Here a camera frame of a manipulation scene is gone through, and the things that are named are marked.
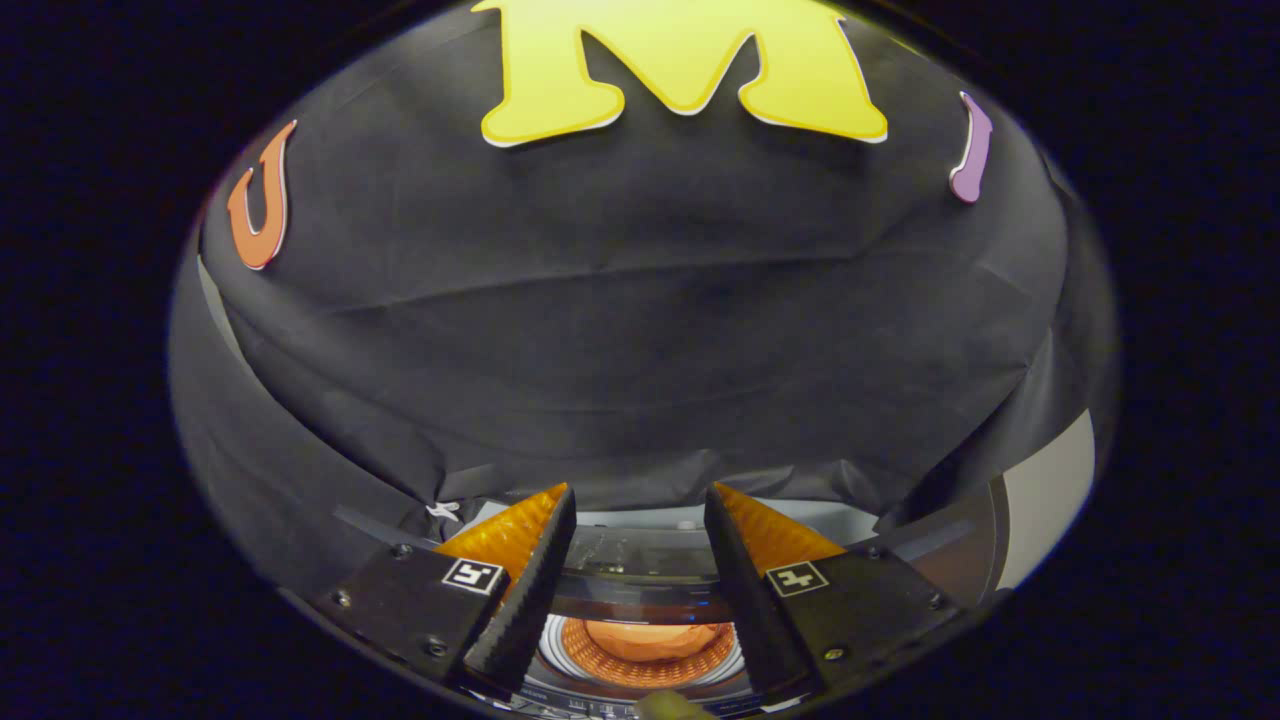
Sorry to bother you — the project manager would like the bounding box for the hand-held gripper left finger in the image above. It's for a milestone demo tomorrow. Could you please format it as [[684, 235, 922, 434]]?
[[315, 483, 579, 699]]

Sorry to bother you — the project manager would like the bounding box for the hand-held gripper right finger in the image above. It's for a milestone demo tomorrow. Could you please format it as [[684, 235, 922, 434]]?
[[703, 483, 966, 701]]

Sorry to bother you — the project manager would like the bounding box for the orange polo shirt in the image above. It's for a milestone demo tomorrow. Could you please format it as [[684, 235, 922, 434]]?
[[585, 620, 736, 663]]

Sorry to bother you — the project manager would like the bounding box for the black backdrop cloth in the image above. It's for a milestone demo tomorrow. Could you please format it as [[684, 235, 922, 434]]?
[[170, 0, 1117, 601]]

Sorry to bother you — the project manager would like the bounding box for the dark grey washing machine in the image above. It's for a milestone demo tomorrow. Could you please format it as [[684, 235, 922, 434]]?
[[330, 497, 1001, 720]]

